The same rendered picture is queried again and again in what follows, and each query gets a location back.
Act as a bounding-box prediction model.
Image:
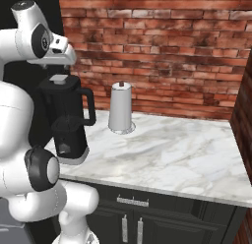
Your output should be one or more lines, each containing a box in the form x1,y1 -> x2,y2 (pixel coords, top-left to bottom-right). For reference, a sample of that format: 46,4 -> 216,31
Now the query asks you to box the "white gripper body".
27,43 -> 79,68

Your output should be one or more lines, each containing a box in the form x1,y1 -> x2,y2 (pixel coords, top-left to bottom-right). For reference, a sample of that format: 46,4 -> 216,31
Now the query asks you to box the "black blender lid white cap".
47,74 -> 82,89

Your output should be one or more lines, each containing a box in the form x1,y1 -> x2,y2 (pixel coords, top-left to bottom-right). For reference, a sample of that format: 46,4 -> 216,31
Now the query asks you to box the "silver paper towel holder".
108,80 -> 137,136

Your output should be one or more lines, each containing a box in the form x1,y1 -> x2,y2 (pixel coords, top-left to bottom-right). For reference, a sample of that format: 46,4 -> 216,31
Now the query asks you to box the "dark narrow cupboard door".
86,207 -> 135,244

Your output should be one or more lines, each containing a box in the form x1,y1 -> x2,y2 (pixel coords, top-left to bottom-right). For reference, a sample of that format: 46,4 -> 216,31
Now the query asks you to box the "dark drawer front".
93,184 -> 206,219

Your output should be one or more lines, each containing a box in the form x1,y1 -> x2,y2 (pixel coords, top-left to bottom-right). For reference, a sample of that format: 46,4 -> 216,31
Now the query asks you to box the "dark wide cupboard door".
133,211 -> 232,244

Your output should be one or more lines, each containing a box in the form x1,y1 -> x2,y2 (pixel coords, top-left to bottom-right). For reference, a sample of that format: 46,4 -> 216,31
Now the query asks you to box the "silver drawer handle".
116,195 -> 151,209

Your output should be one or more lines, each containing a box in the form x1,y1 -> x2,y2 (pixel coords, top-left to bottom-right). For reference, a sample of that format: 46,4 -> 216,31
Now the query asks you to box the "silver cupboard door handle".
136,216 -> 145,244
121,214 -> 129,244

